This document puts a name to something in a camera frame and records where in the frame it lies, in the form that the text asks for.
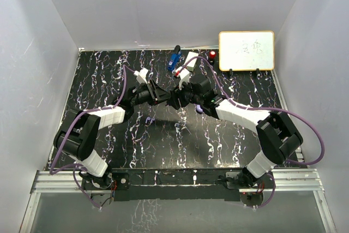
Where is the red emergency button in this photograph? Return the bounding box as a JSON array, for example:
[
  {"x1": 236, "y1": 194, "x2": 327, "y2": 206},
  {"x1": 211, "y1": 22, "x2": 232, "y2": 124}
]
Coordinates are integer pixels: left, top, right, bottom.
[{"x1": 208, "y1": 50, "x2": 216, "y2": 66}]

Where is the blue black tool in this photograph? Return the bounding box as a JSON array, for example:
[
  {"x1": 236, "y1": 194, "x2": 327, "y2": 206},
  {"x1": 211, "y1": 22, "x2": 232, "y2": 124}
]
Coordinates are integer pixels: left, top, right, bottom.
[{"x1": 167, "y1": 45, "x2": 182, "y2": 71}]

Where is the white board wooden frame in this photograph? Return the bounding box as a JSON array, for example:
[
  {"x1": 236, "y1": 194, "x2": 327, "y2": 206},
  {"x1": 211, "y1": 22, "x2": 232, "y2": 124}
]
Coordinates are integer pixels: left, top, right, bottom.
[{"x1": 219, "y1": 31, "x2": 275, "y2": 71}]

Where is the aluminium frame rail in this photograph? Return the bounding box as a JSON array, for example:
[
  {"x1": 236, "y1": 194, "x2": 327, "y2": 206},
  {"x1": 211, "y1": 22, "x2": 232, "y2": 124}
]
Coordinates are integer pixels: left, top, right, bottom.
[{"x1": 20, "y1": 168, "x2": 336, "y2": 232}]

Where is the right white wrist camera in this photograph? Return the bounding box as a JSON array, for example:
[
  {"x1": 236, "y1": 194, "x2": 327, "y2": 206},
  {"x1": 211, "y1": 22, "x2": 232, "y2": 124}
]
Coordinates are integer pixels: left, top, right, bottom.
[{"x1": 174, "y1": 67, "x2": 190, "y2": 90}]

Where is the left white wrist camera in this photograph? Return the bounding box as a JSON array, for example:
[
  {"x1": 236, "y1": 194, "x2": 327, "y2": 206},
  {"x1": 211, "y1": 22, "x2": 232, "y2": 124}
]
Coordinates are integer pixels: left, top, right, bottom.
[{"x1": 133, "y1": 68, "x2": 149, "y2": 84}]

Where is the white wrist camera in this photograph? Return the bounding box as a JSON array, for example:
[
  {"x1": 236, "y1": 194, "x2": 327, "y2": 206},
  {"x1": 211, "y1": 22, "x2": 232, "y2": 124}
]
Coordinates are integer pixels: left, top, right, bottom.
[
  {"x1": 174, "y1": 67, "x2": 190, "y2": 90},
  {"x1": 133, "y1": 68, "x2": 149, "y2": 84}
]

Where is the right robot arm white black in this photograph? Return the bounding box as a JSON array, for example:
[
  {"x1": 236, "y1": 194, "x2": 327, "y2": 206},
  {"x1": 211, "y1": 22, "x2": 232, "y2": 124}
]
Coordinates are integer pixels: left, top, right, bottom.
[{"x1": 167, "y1": 70, "x2": 303, "y2": 188}]

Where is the purple round earbud case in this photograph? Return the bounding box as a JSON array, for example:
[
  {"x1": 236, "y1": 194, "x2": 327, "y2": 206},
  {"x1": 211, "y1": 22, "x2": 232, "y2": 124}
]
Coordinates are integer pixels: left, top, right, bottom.
[{"x1": 195, "y1": 105, "x2": 203, "y2": 113}]

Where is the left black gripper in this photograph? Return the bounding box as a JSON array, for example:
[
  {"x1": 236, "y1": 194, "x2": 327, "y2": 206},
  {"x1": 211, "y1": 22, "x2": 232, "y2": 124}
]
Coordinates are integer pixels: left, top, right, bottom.
[{"x1": 131, "y1": 80, "x2": 171, "y2": 107}]

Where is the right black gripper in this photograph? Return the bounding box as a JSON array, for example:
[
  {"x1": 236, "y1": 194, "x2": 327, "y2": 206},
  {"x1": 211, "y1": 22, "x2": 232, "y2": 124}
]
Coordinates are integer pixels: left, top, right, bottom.
[{"x1": 168, "y1": 78, "x2": 203, "y2": 109}]

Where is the white rectangular box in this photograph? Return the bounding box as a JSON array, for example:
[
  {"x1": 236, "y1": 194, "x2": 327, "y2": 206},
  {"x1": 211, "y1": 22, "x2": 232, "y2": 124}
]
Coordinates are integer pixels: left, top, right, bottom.
[{"x1": 184, "y1": 51, "x2": 199, "y2": 72}]

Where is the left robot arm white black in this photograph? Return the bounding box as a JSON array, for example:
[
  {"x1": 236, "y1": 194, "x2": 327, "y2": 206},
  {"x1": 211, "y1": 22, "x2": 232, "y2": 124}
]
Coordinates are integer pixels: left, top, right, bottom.
[{"x1": 53, "y1": 80, "x2": 171, "y2": 189}]

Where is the black front base bar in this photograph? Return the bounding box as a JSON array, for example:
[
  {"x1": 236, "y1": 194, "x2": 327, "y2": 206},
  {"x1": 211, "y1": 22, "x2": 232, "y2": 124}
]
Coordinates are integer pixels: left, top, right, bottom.
[{"x1": 81, "y1": 168, "x2": 276, "y2": 202}]

